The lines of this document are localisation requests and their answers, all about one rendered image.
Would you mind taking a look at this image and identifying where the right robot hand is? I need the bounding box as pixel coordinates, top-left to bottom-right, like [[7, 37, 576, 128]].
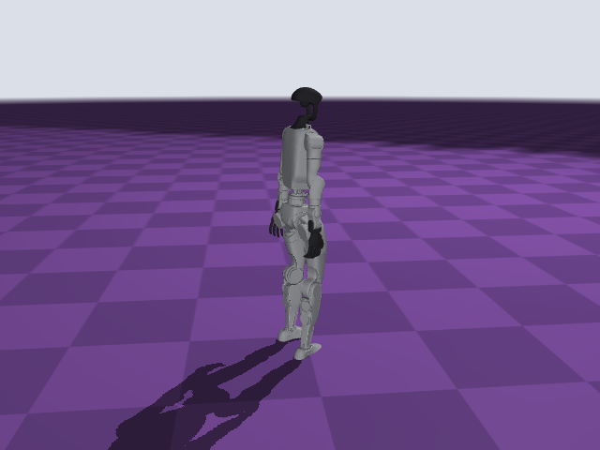
[[303, 220, 324, 259]]

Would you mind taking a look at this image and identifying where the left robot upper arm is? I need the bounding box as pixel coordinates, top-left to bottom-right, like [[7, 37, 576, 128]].
[[279, 128, 286, 175]]

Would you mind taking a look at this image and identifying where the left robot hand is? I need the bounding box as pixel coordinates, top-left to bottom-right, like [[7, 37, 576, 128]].
[[269, 200, 283, 237]]

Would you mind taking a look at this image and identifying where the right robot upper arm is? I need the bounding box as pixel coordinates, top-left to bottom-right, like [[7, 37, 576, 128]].
[[304, 132, 325, 188]]

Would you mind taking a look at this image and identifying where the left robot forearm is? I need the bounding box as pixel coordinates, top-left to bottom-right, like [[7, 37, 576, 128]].
[[277, 172, 290, 209]]

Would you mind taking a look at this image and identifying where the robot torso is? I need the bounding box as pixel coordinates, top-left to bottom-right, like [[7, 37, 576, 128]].
[[280, 124, 318, 230]]

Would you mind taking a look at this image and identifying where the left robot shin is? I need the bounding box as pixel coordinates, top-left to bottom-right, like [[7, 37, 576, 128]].
[[282, 266, 304, 332]]

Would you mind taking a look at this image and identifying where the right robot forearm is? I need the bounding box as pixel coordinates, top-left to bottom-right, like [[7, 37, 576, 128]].
[[307, 177, 324, 230]]

